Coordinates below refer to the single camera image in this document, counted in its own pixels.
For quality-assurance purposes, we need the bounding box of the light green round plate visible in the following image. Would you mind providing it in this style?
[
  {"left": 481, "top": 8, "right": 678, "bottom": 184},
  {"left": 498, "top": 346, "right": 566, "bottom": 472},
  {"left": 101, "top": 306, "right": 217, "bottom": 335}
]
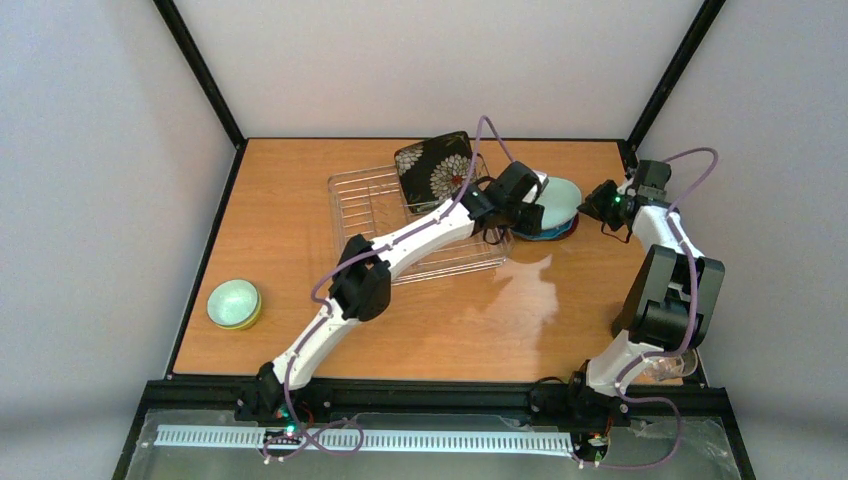
[{"left": 530, "top": 176, "right": 582, "bottom": 238}]

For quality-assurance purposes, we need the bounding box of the black floral square plate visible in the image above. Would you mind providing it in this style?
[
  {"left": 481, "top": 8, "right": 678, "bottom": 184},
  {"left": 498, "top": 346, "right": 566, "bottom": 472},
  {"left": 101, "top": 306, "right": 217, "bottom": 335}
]
[{"left": 394, "top": 131, "right": 472, "bottom": 215}]

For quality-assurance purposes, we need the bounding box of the wire metal dish rack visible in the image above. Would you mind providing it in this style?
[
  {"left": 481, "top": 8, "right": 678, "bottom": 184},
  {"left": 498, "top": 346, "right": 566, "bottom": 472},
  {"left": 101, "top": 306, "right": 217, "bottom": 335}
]
[{"left": 327, "top": 164, "right": 514, "bottom": 285}]

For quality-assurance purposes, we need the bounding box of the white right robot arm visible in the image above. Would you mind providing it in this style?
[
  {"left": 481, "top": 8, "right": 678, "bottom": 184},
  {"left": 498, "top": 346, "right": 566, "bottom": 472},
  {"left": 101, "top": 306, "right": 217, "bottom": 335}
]
[{"left": 569, "top": 160, "right": 725, "bottom": 418}]

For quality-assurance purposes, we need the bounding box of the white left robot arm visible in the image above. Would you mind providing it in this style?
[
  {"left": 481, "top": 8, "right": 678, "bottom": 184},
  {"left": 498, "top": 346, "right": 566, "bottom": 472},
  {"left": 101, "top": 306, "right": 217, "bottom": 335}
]
[{"left": 235, "top": 161, "right": 549, "bottom": 421}]

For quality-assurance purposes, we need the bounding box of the dark red plate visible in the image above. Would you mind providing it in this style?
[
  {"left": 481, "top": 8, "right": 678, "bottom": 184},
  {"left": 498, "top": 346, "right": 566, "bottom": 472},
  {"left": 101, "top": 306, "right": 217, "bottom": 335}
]
[{"left": 529, "top": 215, "right": 581, "bottom": 244}]

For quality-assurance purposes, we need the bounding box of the dark green cup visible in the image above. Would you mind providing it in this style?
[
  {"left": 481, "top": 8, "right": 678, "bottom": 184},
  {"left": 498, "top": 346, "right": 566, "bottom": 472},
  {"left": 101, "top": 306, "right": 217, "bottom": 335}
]
[{"left": 610, "top": 308, "right": 637, "bottom": 338}]

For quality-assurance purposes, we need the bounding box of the green yellow small bowl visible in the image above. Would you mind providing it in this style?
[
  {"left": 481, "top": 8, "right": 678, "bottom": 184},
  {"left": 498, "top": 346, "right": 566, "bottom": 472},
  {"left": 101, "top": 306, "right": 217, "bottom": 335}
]
[{"left": 206, "top": 279, "right": 262, "bottom": 330}]

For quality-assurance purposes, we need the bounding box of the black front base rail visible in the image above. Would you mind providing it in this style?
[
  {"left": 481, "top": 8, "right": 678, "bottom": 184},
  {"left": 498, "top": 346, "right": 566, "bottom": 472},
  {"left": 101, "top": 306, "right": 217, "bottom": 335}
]
[{"left": 113, "top": 374, "right": 755, "bottom": 479}]

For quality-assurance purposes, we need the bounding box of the black frame post right rear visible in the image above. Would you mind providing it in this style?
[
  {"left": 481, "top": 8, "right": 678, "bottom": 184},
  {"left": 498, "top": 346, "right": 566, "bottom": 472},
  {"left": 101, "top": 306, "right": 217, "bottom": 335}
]
[{"left": 626, "top": 0, "right": 726, "bottom": 153}]

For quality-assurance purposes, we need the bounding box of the black frame post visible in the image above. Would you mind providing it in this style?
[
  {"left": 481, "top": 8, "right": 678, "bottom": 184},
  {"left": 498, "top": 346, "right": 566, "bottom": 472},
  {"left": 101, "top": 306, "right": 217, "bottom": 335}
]
[
  {"left": 626, "top": 0, "right": 726, "bottom": 153},
  {"left": 153, "top": 0, "right": 246, "bottom": 150}
]

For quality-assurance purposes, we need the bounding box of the white slotted cable duct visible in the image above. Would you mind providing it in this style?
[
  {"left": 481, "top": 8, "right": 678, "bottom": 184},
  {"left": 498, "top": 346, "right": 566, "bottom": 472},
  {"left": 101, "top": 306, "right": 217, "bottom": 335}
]
[{"left": 149, "top": 425, "right": 573, "bottom": 457}]

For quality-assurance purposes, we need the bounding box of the black frame post left rear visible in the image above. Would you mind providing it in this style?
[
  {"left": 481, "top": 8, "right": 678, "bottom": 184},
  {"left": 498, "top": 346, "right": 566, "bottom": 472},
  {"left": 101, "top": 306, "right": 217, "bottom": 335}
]
[{"left": 153, "top": 0, "right": 246, "bottom": 150}]

